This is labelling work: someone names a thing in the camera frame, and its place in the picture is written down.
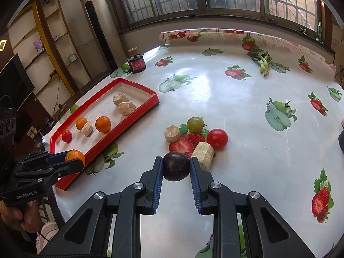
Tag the wooden shelf unit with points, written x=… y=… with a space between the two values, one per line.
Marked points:
x=40 y=36

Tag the red tomato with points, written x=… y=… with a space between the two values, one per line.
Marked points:
x=217 y=138
x=66 y=136

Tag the orange mandarin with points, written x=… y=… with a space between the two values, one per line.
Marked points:
x=103 y=124
x=75 y=154
x=80 y=122

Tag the dark purple plum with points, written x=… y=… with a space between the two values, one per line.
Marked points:
x=176 y=166

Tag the dark jar with cork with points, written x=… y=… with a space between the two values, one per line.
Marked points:
x=136 y=62

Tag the black cup on table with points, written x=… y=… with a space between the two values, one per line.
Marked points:
x=341 y=141

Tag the long beige corn piece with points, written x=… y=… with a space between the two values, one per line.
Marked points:
x=204 y=153

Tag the purple plush toy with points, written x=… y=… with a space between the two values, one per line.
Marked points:
x=38 y=45

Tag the small beige corn piece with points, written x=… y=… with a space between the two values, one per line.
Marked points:
x=172 y=134

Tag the green tomato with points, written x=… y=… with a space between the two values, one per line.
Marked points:
x=195 y=124

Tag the red rimmed white tray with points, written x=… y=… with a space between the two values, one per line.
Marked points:
x=94 y=126

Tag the black television screen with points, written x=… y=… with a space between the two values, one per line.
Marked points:
x=16 y=86

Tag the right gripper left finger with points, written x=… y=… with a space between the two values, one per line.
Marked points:
x=152 y=180

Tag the standing air conditioner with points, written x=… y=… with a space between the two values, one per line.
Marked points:
x=104 y=32

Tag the green leafy vegetable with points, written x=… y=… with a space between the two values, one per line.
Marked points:
x=265 y=62

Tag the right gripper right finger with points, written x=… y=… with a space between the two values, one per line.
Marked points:
x=200 y=181

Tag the left hand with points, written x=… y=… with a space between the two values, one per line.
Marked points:
x=28 y=220

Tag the fruit print tablecloth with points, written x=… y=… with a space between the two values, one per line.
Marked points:
x=258 y=112

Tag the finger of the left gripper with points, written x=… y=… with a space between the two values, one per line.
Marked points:
x=56 y=158
x=64 y=169

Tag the green bottle on sill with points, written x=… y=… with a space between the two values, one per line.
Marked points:
x=319 y=32

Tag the round beige corn piece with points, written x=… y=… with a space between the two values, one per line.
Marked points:
x=120 y=98

